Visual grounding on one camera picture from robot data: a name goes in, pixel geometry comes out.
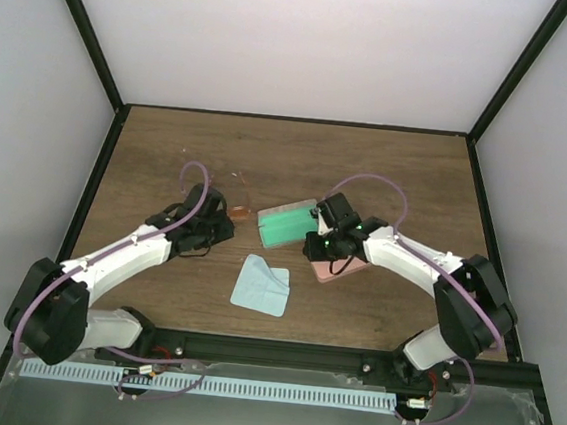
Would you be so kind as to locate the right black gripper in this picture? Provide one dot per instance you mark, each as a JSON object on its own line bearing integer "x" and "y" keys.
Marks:
{"x": 315, "y": 253}

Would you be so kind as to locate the blue cleaning cloth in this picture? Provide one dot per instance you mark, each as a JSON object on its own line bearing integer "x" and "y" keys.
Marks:
{"x": 261, "y": 288}

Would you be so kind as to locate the blue slotted cable duct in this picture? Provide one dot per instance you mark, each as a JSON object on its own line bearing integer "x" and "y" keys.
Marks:
{"x": 373, "y": 402}

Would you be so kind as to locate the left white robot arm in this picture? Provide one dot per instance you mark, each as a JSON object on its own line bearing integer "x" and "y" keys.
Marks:
{"x": 53, "y": 312}

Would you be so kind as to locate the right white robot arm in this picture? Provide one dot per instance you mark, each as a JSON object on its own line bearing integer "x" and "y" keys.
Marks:
{"x": 474, "y": 311}

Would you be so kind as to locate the grey glasses case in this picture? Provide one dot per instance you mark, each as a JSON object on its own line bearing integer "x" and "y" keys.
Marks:
{"x": 286, "y": 224}

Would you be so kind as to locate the orange sunglasses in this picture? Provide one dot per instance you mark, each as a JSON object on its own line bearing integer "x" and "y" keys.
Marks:
{"x": 240, "y": 210}

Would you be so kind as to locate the black aluminium frame rail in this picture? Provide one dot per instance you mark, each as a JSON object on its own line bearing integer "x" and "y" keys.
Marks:
{"x": 383, "y": 368}

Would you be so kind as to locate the pink glasses case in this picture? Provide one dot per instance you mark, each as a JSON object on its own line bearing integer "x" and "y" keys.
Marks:
{"x": 329, "y": 271}

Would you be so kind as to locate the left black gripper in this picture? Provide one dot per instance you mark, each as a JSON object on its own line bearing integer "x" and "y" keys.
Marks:
{"x": 226, "y": 230}

